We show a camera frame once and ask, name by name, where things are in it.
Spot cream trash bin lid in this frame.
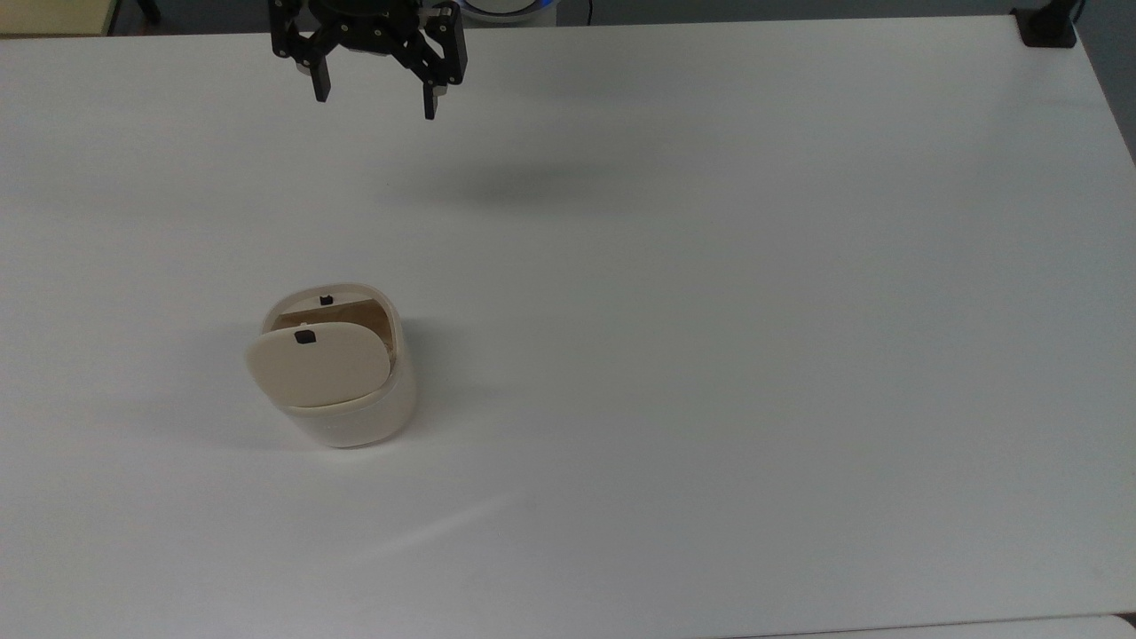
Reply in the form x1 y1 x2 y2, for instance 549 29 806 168
245 321 393 409

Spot cream trash bin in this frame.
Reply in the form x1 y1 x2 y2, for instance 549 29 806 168
245 282 418 449

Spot black clamp pole mount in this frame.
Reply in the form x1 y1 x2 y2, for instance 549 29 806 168
1012 0 1085 48

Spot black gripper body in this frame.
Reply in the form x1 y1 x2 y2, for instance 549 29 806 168
306 0 445 56

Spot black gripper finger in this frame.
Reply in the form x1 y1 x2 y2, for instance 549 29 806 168
269 0 336 104
399 0 469 122

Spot beige cabinet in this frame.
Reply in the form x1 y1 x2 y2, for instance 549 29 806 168
0 0 119 37

